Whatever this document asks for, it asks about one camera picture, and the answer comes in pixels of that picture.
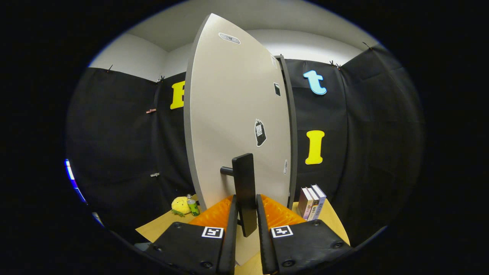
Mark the black cabinet door handle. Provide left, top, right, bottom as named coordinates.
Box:
left=220, top=153, right=257, bottom=238

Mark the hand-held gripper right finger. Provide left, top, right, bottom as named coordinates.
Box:
left=256, top=194, right=353, bottom=275

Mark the green drink bottle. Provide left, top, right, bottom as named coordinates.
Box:
left=186, top=194, right=200, bottom=217

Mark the white spined book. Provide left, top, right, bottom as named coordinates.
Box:
left=307, top=186, right=321, bottom=221

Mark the black backdrop cloth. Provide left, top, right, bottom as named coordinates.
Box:
left=66, top=44, right=425, bottom=247

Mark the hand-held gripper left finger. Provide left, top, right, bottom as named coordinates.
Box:
left=145, top=195, right=238, bottom=275

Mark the yellow pineapple plush toy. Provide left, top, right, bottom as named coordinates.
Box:
left=171, top=196, right=191, bottom=217

